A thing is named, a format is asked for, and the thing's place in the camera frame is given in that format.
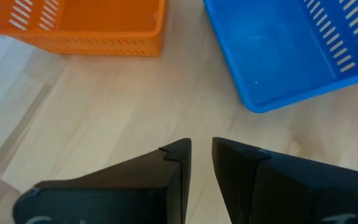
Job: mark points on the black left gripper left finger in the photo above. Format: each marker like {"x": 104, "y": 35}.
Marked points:
{"x": 120, "y": 193}

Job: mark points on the blue slotted plastic basket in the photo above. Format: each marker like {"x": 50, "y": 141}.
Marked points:
{"x": 275, "y": 46}

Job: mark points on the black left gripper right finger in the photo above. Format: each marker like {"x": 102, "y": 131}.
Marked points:
{"x": 291, "y": 193}

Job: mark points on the orange slotted plastic basket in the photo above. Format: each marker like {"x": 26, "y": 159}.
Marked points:
{"x": 104, "y": 18}

